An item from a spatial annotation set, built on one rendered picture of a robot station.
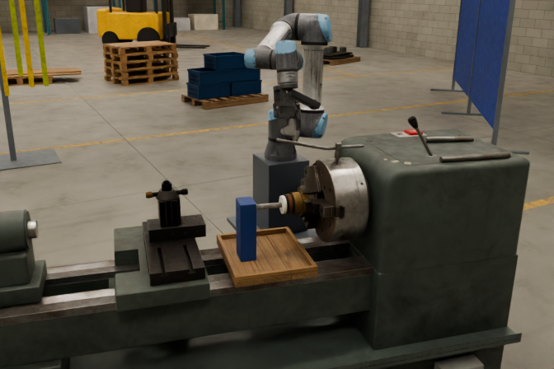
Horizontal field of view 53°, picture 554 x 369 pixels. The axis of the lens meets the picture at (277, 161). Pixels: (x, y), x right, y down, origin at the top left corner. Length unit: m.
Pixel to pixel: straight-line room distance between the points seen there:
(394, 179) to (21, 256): 1.25
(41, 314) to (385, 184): 1.20
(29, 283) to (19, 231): 0.19
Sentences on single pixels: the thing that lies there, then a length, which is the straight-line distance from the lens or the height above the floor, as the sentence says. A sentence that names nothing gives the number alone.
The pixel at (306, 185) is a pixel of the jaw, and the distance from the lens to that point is 2.11.
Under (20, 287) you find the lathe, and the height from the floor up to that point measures 0.92.
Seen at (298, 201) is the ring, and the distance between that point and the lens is 2.06.
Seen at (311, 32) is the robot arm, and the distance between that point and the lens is 2.43.
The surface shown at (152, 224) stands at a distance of 2.10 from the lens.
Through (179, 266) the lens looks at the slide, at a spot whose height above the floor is 0.97.
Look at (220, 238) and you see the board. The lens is 2.23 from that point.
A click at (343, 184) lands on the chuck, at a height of 1.19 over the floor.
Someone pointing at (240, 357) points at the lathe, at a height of 0.54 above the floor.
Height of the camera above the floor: 1.86
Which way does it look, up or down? 17 degrees down
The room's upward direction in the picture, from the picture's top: 1 degrees clockwise
